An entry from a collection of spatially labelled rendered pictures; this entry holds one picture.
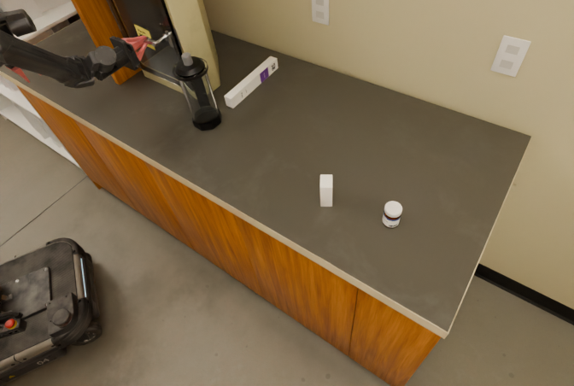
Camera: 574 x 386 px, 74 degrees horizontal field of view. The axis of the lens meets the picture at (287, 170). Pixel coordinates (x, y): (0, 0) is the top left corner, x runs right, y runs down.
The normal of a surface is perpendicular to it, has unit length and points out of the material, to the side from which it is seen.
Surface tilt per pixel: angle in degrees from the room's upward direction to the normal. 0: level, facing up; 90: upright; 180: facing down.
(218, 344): 0
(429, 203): 0
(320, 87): 0
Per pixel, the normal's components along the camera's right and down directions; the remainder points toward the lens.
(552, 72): -0.58, 0.66
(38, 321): -0.09, -0.63
